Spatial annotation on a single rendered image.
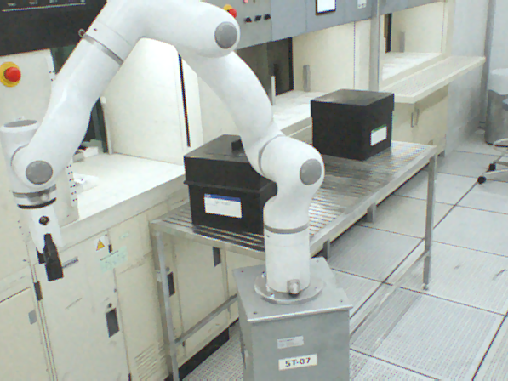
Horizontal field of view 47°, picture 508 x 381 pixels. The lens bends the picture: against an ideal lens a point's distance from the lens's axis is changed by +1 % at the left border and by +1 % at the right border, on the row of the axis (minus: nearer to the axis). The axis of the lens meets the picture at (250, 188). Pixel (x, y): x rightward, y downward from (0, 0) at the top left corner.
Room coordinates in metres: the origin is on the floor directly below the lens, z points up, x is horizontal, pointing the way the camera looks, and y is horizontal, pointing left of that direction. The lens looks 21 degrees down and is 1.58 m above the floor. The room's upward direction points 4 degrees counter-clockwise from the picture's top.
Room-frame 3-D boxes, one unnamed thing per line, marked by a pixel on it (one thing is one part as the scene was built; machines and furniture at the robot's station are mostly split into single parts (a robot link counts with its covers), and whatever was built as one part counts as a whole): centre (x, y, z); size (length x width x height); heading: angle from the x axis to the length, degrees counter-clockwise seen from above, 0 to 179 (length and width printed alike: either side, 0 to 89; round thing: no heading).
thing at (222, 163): (1.93, 0.03, 0.98); 0.29 x 0.29 x 0.13; 62
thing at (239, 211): (1.93, 0.03, 0.85); 0.28 x 0.28 x 0.17; 62
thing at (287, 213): (1.38, -0.11, 1.07); 0.19 x 0.12 x 0.24; 28
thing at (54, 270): (1.07, 0.41, 1.03); 0.03 x 0.03 x 0.07; 28
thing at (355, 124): (2.63, -0.49, 0.89); 0.29 x 0.29 x 0.25; 49
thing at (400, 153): (2.25, -0.26, 0.38); 1.30 x 0.60 x 0.76; 143
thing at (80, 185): (2.01, 0.70, 0.89); 0.22 x 0.21 x 0.04; 53
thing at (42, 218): (1.12, 0.44, 1.12); 0.10 x 0.07 x 0.11; 28
